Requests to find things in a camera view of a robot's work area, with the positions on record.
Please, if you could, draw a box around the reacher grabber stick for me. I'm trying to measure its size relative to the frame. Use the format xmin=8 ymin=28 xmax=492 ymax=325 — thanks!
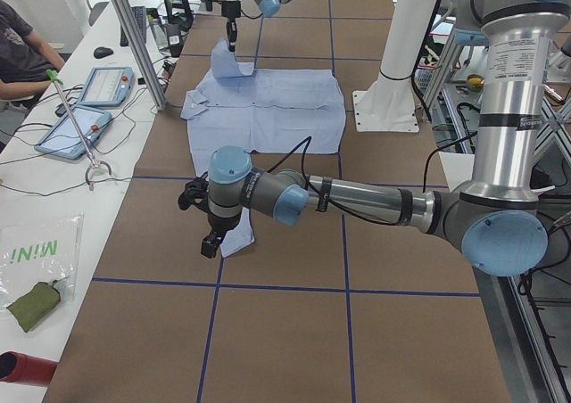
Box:
xmin=46 ymin=70 xmax=112 ymax=192

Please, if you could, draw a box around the black keyboard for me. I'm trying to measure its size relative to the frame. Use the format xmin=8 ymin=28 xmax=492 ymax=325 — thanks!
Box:
xmin=119 ymin=4 xmax=148 ymax=48

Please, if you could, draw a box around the seated person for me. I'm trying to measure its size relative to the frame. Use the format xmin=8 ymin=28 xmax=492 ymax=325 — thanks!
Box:
xmin=1 ymin=1 xmax=65 ymax=109

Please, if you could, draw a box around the light blue striped shirt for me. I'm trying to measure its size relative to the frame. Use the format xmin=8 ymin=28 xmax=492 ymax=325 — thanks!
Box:
xmin=181 ymin=39 xmax=345 ymax=257

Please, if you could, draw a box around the teach pendant tablet near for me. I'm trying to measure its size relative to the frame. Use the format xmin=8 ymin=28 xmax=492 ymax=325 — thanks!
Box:
xmin=34 ymin=105 xmax=112 ymax=160

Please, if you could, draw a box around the red cylinder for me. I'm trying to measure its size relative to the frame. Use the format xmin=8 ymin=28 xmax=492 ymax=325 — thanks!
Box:
xmin=1 ymin=351 xmax=58 ymax=387

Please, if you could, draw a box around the teach pendant tablet far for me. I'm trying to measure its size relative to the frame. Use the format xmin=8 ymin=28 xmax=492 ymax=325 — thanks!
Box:
xmin=78 ymin=67 xmax=134 ymax=107

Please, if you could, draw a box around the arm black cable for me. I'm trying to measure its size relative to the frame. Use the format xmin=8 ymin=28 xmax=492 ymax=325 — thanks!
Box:
xmin=240 ymin=1 xmax=265 ymax=72
xmin=262 ymin=135 xmax=481 ymax=226

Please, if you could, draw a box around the white central pedestal column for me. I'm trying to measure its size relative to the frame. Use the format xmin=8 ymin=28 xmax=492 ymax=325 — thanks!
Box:
xmin=353 ymin=0 xmax=439 ymax=133

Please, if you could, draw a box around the aluminium frame post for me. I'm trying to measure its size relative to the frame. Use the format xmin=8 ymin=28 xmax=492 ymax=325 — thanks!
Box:
xmin=111 ymin=0 xmax=167 ymax=111

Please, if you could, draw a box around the teach pendant tablet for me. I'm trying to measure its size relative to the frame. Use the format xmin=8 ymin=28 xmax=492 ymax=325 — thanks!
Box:
xmin=78 ymin=67 xmax=134 ymax=107
xmin=34 ymin=105 xmax=112 ymax=160

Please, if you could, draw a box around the green folded cloth pouch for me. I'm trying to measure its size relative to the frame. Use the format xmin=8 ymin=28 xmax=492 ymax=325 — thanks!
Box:
xmin=7 ymin=281 xmax=62 ymax=333

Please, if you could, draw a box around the clear plastic bag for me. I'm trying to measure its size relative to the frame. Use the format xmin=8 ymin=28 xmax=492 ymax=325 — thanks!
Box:
xmin=1 ymin=214 xmax=84 ymax=319

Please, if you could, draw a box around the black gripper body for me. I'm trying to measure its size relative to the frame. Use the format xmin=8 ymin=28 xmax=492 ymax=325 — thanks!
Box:
xmin=217 ymin=0 xmax=242 ymax=42
xmin=178 ymin=177 xmax=241 ymax=242

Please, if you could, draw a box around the black computer mouse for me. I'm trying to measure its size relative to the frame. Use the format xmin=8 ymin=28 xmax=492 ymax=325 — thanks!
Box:
xmin=93 ymin=46 xmax=114 ymax=59

